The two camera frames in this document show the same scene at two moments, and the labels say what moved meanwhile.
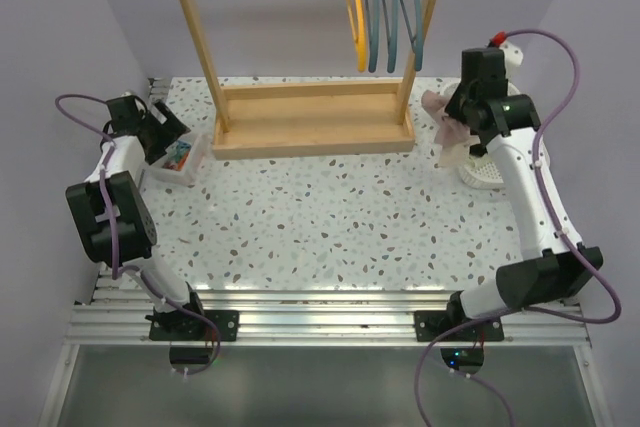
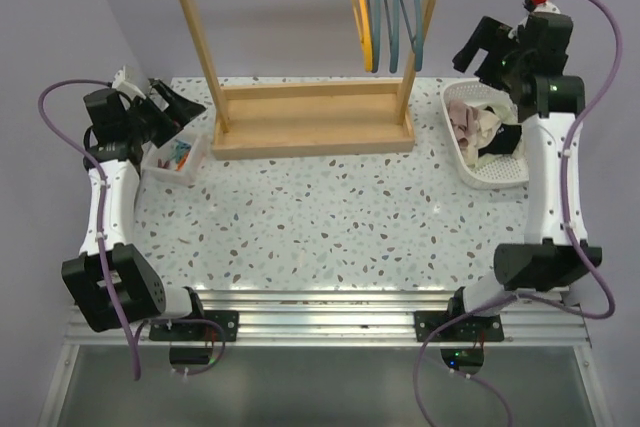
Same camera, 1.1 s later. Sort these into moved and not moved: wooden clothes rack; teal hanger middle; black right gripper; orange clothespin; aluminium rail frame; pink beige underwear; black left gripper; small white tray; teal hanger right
Moved: pink beige underwear; black right gripper; black left gripper
Not moved: teal hanger right; small white tray; orange clothespin; wooden clothes rack; teal hanger middle; aluminium rail frame
